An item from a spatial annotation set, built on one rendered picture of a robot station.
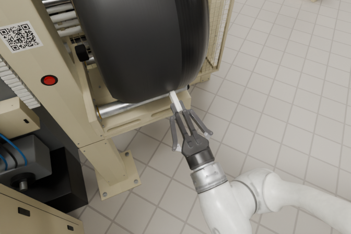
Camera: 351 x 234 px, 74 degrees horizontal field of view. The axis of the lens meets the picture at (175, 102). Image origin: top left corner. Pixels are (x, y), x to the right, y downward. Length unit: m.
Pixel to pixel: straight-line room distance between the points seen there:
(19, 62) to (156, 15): 0.40
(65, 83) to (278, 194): 0.69
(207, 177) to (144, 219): 1.03
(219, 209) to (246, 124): 1.34
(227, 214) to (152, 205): 1.04
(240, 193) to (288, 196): 0.12
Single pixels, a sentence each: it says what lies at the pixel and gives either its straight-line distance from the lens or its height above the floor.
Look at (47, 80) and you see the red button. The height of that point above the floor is 1.07.
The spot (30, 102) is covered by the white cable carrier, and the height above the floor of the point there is 0.98.
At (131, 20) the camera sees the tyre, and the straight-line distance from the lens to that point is 0.50.
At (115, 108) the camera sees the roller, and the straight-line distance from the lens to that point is 0.84.
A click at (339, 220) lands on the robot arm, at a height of 1.13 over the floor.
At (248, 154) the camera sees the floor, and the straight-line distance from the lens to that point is 1.80.
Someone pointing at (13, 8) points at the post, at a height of 1.29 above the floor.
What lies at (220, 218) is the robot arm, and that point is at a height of 0.98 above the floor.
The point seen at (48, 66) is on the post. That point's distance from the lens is 0.75.
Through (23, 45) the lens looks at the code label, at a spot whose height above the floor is 1.20.
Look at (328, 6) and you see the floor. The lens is 3.45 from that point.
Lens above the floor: 1.59
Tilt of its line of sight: 55 degrees down
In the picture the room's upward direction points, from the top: straight up
